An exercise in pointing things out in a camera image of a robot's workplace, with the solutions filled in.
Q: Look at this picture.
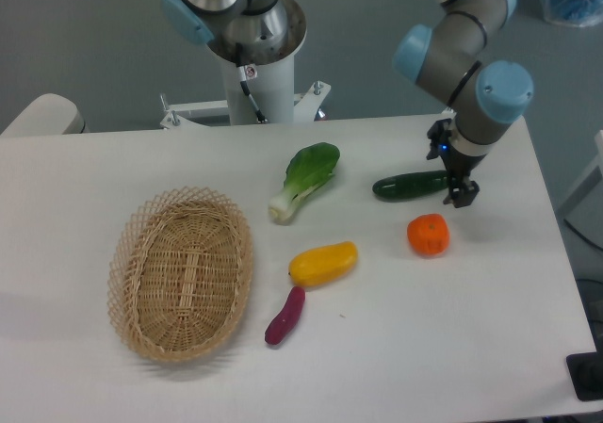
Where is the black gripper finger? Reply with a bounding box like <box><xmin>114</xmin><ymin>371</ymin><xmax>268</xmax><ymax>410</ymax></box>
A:
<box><xmin>443</xmin><ymin>180</ymin><xmax>480</xmax><ymax>208</ymax></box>
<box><xmin>426</xmin><ymin>118</ymin><xmax>452</xmax><ymax>160</ymax></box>

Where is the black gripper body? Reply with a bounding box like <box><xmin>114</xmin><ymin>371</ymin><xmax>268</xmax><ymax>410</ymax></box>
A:
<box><xmin>437</xmin><ymin>140</ymin><xmax>485</xmax><ymax>188</ymax></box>

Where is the green cucumber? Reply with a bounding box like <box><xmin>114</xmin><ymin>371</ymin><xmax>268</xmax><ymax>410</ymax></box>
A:
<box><xmin>372</xmin><ymin>171</ymin><xmax>448</xmax><ymax>202</ymax></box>

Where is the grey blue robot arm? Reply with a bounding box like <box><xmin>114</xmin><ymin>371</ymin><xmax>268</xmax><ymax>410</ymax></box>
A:
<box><xmin>161</xmin><ymin>0</ymin><xmax>533</xmax><ymax>207</ymax></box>

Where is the orange pumpkin toy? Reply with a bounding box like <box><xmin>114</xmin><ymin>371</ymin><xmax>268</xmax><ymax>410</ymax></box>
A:
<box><xmin>407</xmin><ymin>213</ymin><xmax>450</xmax><ymax>256</ymax></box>

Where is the white furniture at right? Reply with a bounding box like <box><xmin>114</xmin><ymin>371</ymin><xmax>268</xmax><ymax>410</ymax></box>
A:
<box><xmin>556</xmin><ymin>130</ymin><xmax>602</xmax><ymax>219</ymax></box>

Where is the green bok choy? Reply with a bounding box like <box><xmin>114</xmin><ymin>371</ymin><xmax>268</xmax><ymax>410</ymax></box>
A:
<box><xmin>269</xmin><ymin>142</ymin><xmax>340</xmax><ymax>224</ymax></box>

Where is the yellow bell pepper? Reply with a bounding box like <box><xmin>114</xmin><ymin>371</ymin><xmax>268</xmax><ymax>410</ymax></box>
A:
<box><xmin>288</xmin><ymin>241</ymin><xmax>358</xmax><ymax>287</ymax></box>

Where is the purple sweet potato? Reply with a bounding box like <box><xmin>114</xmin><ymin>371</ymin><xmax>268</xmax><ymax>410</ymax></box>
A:
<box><xmin>265</xmin><ymin>286</ymin><xmax>305</xmax><ymax>346</ymax></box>

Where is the black device at edge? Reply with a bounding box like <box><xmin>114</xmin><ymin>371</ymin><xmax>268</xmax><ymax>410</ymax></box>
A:
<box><xmin>566</xmin><ymin>352</ymin><xmax>602</xmax><ymax>401</ymax></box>

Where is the woven wicker basket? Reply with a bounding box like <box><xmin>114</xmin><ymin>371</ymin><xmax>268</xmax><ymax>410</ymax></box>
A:
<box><xmin>107</xmin><ymin>187</ymin><xmax>253</xmax><ymax>362</ymax></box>

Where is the beige chair backrest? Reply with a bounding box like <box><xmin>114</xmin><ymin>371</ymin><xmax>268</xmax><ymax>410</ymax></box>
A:
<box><xmin>1</xmin><ymin>93</ymin><xmax>90</xmax><ymax>138</ymax></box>

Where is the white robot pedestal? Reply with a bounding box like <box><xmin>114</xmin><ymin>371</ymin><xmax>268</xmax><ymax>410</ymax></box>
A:
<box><xmin>161</xmin><ymin>0</ymin><xmax>332</xmax><ymax>129</ymax></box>

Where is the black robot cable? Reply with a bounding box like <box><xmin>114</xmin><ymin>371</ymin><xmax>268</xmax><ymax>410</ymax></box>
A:
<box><xmin>234</xmin><ymin>41</ymin><xmax>269</xmax><ymax>124</ymax></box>

